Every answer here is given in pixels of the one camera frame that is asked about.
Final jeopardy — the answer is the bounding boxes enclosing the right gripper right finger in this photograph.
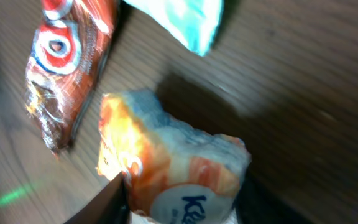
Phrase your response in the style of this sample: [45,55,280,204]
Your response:
[235,175,310,224]

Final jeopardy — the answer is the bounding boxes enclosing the small orange snack pack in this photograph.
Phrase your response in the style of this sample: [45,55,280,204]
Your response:
[96,89,251,223]

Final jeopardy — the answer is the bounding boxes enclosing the red-brown chocolate bar wrapper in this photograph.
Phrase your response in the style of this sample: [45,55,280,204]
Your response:
[25,0,120,156]

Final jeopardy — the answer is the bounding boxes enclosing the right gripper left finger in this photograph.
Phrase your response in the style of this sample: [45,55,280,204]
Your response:
[65,174,130,224]

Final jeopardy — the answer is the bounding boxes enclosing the light teal wet wipes pack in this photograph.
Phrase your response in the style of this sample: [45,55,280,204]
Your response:
[126,0,224,57]

